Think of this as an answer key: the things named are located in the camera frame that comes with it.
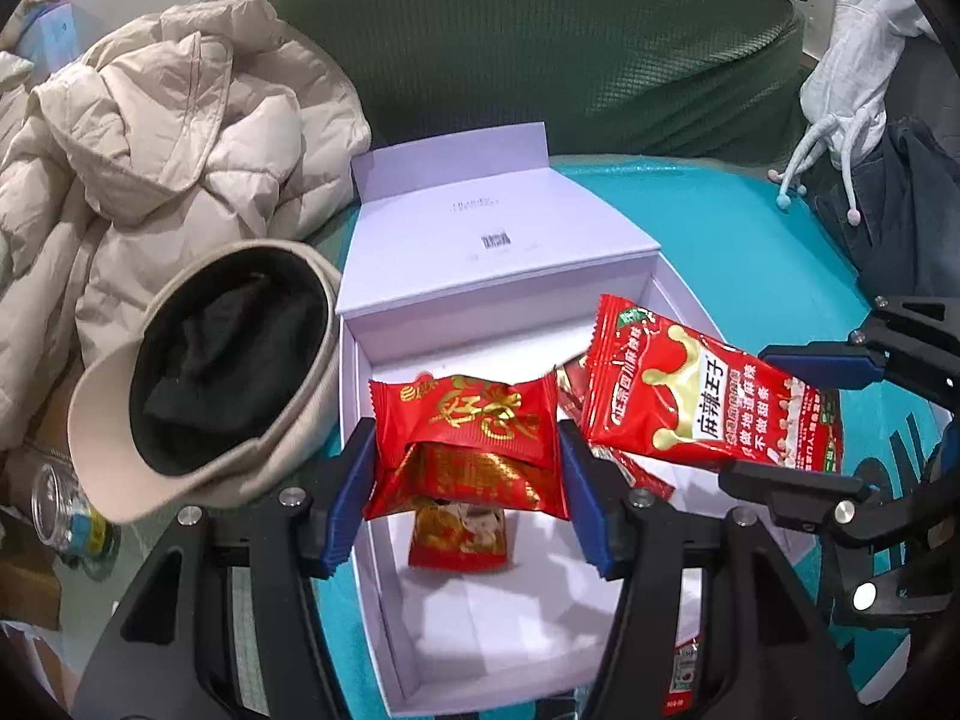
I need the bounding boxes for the beige bucket hat black lining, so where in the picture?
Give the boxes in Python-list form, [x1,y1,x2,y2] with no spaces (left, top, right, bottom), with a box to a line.
[67,239,340,523]

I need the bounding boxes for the dark blue jeans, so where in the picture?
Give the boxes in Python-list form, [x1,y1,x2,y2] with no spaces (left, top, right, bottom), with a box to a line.
[805,29,960,301]

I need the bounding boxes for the dark brown sauce sachet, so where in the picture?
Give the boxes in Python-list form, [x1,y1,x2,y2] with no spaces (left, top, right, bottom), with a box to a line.
[553,354,677,504]

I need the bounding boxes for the red gold candy packet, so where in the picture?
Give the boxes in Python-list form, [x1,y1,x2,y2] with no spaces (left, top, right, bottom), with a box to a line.
[364,374,568,520]

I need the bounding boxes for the beige puffer jacket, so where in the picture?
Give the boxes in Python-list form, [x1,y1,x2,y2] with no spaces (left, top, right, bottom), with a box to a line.
[2,0,371,449]

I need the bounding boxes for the grey hoodie with drawstrings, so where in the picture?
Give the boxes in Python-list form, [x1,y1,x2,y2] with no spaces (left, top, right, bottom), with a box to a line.
[768,0,935,227]

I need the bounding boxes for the light blue tissue box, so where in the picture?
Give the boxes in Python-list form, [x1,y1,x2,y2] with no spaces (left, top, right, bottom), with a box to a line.
[3,0,82,83]

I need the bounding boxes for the red snack packet with children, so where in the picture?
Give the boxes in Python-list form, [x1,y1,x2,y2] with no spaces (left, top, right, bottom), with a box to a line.
[409,500,509,574]

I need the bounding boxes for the white open gift box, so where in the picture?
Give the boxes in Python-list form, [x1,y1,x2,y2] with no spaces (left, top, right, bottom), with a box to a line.
[333,120,797,719]

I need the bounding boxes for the long red spicy strip packet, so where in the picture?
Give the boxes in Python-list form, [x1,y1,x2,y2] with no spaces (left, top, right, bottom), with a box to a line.
[578,294,843,473]

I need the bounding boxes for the glass jar blue label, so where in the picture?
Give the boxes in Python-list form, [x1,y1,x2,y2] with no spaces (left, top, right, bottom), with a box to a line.
[31,463,114,564]

